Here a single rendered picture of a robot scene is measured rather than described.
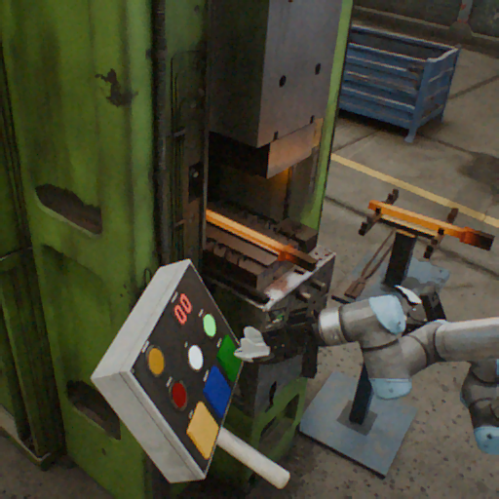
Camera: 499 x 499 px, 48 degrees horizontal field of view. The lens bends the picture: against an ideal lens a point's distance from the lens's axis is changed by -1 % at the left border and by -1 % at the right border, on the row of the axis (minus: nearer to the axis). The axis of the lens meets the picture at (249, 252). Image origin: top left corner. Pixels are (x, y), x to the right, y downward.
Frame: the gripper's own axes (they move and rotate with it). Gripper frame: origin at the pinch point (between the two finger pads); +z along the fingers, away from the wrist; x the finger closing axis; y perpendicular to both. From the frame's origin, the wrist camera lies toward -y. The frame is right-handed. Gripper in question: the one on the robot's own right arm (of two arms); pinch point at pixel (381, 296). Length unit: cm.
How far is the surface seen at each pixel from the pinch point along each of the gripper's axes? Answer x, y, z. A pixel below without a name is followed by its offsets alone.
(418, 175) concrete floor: 291, 99, 91
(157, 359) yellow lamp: -66, -16, 15
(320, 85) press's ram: 7, -46, 31
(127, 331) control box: -65, -17, 23
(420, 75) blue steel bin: 354, 42, 131
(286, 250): -1.3, -1.3, 29.4
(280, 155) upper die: -7.6, -31.8, 30.7
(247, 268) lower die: -11.7, 2.0, 34.8
